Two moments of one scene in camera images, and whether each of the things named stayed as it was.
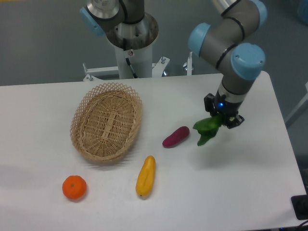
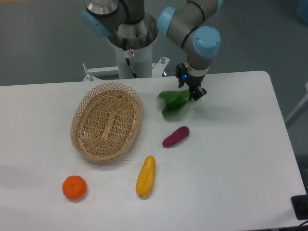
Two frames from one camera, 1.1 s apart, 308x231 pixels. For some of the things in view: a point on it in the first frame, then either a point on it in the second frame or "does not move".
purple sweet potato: x=179 y=134 does not move
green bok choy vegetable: x=208 y=128 to x=174 y=101
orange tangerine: x=74 y=186 does not move
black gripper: x=224 y=107 to x=193 y=82
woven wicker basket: x=105 y=121 does not move
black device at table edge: x=300 y=204 does not move
